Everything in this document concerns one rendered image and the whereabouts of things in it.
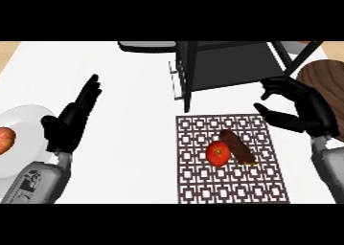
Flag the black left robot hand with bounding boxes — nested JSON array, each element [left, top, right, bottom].
[[39, 74, 103, 154]]

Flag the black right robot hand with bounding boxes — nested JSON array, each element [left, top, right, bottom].
[[252, 77, 340, 139]]

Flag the black tiered shelf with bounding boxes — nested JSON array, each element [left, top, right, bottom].
[[166, 41, 324, 114]]

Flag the red tomato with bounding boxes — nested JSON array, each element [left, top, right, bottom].
[[203, 140, 231, 167]]

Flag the brown patterned placemat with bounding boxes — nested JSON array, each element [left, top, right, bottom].
[[174, 114, 292, 205]]

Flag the round brown wooden board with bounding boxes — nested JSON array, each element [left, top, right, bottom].
[[293, 59, 344, 145]]

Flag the white plate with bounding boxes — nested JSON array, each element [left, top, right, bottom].
[[0, 104, 60, 202]]

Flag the red apple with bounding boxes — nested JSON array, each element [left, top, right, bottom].
[[0, 126, 17, 158]]

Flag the dark brown eggplant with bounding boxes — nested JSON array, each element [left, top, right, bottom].
[[218, 129, 258, 166]]

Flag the grey round pan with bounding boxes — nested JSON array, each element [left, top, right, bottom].
[[116, 41, 178, 54]]

